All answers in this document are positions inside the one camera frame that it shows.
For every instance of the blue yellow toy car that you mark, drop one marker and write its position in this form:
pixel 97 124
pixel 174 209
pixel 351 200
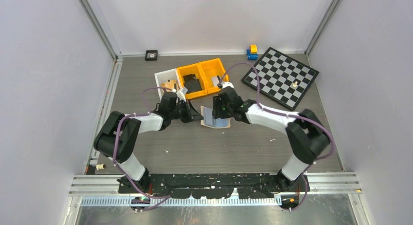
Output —
pixel 252 52

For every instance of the black white chessboard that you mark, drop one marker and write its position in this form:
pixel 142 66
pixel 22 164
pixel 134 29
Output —
pixel 276 74

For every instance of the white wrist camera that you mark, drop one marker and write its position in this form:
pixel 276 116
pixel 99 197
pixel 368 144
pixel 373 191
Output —
pixel 181 93
pixel 225 85

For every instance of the white plastic bin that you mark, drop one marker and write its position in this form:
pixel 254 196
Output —
pixel 163 76

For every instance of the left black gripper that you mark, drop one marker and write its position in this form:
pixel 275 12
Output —
pixel 193 115

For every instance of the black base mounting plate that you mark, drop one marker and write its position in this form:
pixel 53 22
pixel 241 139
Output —
pixel 214 185

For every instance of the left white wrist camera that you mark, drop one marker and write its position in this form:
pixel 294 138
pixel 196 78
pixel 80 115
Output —
pixel 181 93

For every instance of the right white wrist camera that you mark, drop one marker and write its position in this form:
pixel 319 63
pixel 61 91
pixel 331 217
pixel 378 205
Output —
pixel 225 85

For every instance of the gold cards in white bin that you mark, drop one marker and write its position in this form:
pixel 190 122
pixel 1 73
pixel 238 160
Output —
pixel 170 85

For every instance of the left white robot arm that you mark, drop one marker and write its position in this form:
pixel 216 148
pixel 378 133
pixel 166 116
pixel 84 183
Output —
pixel 116 139

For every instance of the small beige chess piece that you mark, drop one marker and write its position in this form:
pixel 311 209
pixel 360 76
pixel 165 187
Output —
pixel 100 166

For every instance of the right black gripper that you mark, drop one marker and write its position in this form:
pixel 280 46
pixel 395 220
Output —
pixel 217 113

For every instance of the black cards in orange bin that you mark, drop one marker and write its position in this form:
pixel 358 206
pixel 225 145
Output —
pixel 192 83

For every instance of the small black square box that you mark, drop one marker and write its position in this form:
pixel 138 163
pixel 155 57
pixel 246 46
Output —
pixel 151 55

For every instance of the beige leather card holder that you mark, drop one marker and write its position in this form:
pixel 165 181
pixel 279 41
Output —
pixel 210 121

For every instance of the right orange plastic bin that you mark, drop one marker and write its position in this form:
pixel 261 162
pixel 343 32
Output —
pixel 211 68

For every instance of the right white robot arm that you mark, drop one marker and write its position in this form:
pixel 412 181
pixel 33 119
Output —
pixel 308 138

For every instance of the white striped card in bin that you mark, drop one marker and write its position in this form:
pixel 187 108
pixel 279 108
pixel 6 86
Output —
pixel 215 80

